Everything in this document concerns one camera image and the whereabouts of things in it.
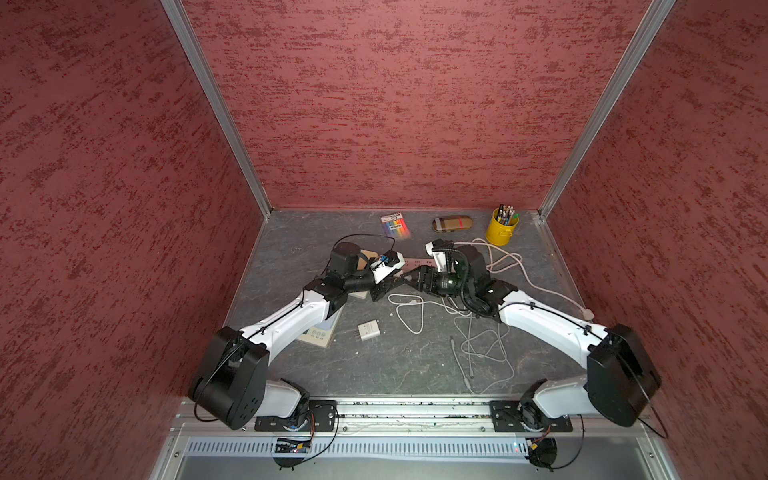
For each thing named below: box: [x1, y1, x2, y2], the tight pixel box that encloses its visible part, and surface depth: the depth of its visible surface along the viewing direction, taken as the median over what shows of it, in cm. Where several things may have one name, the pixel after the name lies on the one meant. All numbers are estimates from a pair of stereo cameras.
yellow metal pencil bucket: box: [486, 208, 519, 247], surface depth 107 cm
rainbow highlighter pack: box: [380, 211, 411, 239], surface depth 116 cm
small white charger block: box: [357, 319, 381, 341], surface depth 89 cm
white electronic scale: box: [297, 304, 345, 348], surface depth 88 cm
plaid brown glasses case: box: [432, 216, 473, 233], surface depth 116 cm
